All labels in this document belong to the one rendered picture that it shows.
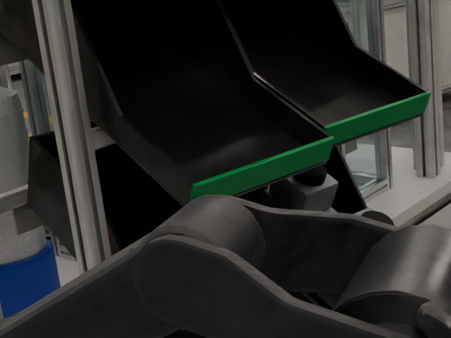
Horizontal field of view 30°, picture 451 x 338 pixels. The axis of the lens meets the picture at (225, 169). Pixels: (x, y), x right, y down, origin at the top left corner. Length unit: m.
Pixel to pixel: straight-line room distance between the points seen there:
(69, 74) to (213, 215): 0.30
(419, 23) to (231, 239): 1.78
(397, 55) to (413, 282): 5.95
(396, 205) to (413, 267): 1.68
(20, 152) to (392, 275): 1.20
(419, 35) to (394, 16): 4.08
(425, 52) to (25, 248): 1.08
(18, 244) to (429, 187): 1.04
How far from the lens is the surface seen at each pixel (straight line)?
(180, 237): 0.30
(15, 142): 1.44
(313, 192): 0.76
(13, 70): 10.18
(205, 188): 0.55
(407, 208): 1.96
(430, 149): 2.13
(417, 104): 0.74
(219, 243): 0.31
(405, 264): 0.29
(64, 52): 0.60
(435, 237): 0.32
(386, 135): 2.05
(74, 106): 0.61
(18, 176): 1.45
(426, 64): 2.08
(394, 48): 6.19
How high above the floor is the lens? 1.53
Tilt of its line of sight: 16 degrees down
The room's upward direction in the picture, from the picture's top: 7 degrees counter-clockwise
